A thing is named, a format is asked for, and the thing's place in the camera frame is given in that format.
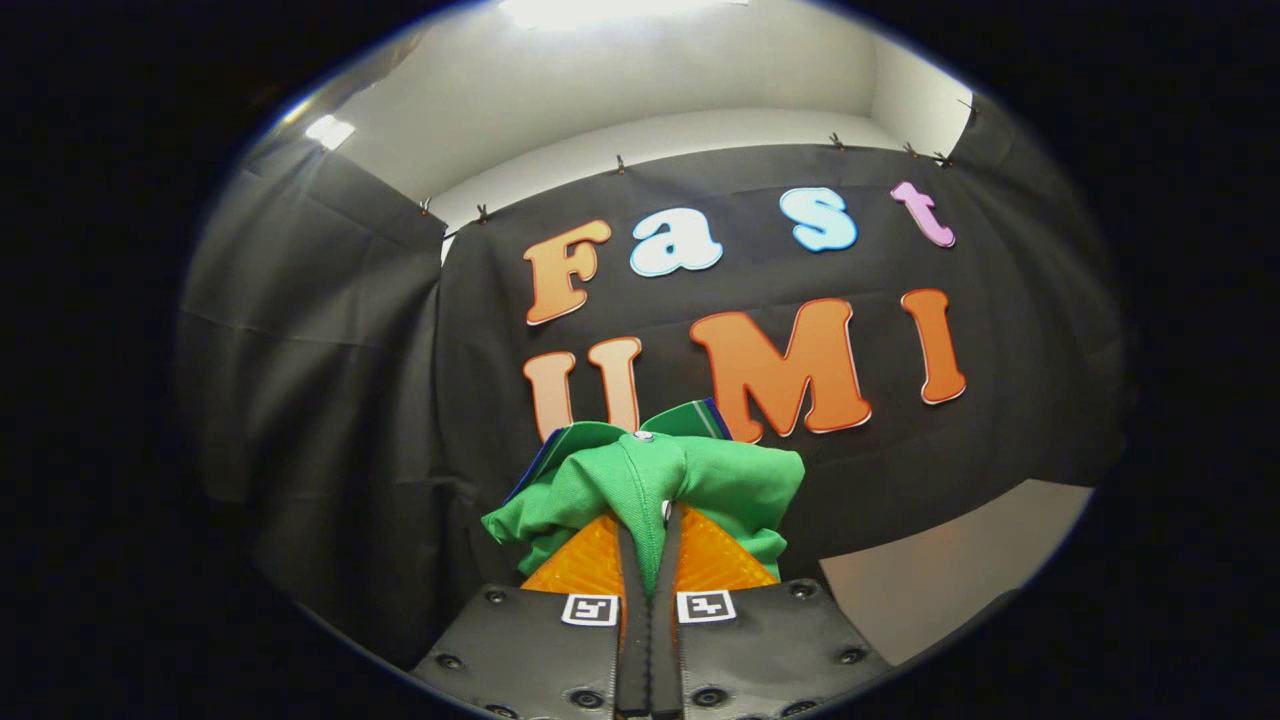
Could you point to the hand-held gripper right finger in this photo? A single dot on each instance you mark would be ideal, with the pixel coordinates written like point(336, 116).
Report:
point(664, 620)

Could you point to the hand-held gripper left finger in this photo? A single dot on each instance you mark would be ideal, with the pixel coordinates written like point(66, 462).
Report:
point(632, 620)

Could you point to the green polo shirt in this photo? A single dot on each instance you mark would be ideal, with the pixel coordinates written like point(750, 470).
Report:
point(720, 480)

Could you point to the row of black clips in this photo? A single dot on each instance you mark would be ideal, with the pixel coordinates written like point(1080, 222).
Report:
point(620, 163)

